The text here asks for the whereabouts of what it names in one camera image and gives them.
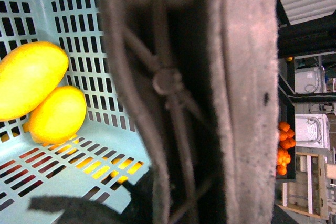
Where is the brown basket handle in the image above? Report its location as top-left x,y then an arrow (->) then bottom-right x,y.
98,0 -> 278,223

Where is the yellow lemon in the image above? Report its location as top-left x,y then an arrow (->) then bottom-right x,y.
28,86 -> 87,144

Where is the light blue plastic basket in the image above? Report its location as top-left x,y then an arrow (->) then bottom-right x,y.
0,0 -> 155,216

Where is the yellow mango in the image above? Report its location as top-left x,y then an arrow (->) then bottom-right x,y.
1,41 -> 69,122

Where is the pile of oranges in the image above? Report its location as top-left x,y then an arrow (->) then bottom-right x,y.
276,121 -> 296,176

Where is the white appliance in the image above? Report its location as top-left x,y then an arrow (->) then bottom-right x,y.
295,114 -> 330,149

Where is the dark wooden display stand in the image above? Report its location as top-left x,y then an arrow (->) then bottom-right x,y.
275,0 -> 336,182

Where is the wooden pallet frame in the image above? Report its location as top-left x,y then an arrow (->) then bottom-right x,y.
278,152 -> 335,223

